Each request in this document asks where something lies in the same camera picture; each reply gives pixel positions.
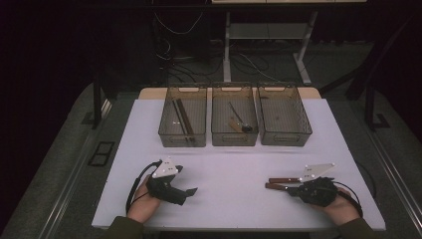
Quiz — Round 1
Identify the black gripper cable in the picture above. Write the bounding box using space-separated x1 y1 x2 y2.
124 159 163 214
332 161 378 219

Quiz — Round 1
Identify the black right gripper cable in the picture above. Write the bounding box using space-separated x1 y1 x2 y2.
332 161 378 219

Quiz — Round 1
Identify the white metal desk frame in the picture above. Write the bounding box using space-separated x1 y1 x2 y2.
222 11 314 86

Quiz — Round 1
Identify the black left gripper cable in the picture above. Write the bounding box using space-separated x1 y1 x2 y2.
124 159 163 214

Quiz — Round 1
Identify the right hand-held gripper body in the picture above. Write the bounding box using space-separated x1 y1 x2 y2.
297 162 338 207

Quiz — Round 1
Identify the smoky transparent plastic bin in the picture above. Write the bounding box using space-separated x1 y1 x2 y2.
257 82 314 147
157 83 208 148
211 82 259 147

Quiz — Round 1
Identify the metal floor rail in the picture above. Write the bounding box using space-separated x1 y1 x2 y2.
39 99 112 239
370 127 422 233

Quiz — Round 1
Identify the metal slotted spoon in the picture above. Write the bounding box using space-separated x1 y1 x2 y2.
228 102 253 133

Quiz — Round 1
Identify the black metal stand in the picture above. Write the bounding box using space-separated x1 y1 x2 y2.
363 85 392 132
91 75 105 130

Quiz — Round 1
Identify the wooden spoon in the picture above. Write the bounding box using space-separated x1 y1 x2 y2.
227 119 245 133

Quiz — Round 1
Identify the brown wooden chopstick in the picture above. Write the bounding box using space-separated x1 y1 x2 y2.
175 99 193 141
177 99 196 141

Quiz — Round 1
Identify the white hanging cable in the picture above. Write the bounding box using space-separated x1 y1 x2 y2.
153 12 204 36

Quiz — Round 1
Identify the person's left hand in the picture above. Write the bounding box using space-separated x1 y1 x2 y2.
127 180 163 224

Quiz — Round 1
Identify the tangle of floor cables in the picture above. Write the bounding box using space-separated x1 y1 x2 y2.
161 49 283 85

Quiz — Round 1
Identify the black floor frame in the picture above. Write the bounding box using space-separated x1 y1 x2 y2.
87 140 115 167

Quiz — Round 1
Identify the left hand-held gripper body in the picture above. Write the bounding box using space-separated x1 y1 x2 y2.
145 156 187 206

